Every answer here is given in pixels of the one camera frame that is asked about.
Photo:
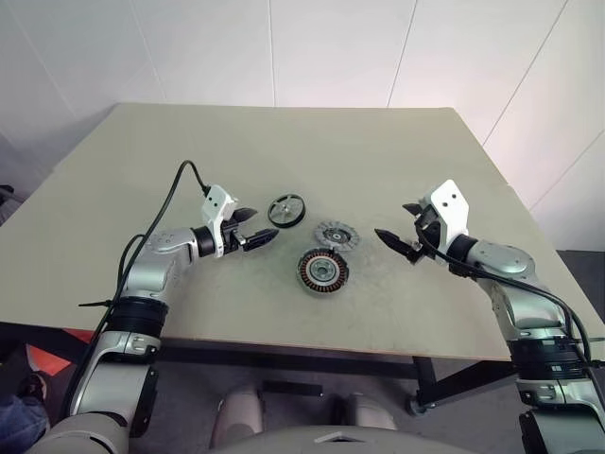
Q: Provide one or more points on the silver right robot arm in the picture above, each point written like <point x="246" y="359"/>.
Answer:
<point x="501" y="260"/>

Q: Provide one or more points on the black table caster wheel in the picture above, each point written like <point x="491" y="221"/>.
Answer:
<point x="418" y="406"/>

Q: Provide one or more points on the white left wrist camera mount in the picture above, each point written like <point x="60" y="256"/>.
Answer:
<point x="216" y="201"/>

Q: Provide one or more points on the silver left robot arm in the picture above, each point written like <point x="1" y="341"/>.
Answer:
<point x="146" y="269"/>

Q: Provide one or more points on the motor stator with copper windings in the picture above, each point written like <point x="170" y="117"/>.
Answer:
<point x="307" y="272"/>

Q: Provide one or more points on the black table frame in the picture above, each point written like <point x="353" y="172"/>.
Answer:
<point x="283" y="354"/>

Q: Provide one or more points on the black round pulley disc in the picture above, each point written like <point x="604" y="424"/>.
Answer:
<point x="286" y="213"/>

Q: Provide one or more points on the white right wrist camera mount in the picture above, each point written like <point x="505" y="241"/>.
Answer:
<point x="449" y="203"/>

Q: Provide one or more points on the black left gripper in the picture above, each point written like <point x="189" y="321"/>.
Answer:
<point x="232" y="239"/>

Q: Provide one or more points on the black rectangular floor block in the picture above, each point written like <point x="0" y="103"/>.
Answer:
<point x="291" y="389"/>

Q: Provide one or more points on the grey metal gear disc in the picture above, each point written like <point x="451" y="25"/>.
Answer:
<point x="336" y="234"/>

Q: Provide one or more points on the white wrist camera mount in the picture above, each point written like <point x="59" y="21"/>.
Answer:
<point x="216" y="201"/>
<point x="449" y="203"/>

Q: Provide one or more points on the grey robot torso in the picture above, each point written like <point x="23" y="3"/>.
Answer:
<point x="331" y="444"/>

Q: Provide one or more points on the orange red floor object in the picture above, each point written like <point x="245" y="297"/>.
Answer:
<point x="52" y="352"/>

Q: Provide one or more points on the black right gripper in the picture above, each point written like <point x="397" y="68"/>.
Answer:
<point x="427" y="234"/>

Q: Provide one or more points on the beige rounded shape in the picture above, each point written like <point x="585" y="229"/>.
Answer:
<point x="368" y="411"/>
<point x="238" y="411"/>

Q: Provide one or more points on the dark patterned shoe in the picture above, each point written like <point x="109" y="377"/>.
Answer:
<point x="33" y="388"/>

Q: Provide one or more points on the blue jeans leg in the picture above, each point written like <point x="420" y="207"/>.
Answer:
<point x="19" y="423"/>

